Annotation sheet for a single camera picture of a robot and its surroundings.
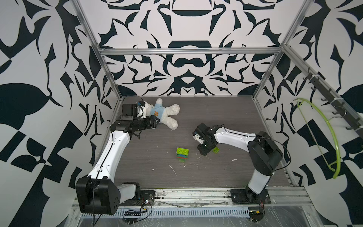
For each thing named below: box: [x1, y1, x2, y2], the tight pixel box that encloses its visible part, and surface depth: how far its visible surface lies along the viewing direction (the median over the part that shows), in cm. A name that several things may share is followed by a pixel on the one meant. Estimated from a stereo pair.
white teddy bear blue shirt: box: [142, 97, 181, 131], surface depth 101 cm
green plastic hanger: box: [293, 97, 341, 179], surface depth 64 cm
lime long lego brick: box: [176, 147, 190, 156], surface depth 80 cm
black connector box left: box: [123, 211, 142, 219], surface depth 74 cm
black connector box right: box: [249, 209, 264, 222], surface depth 73 cm
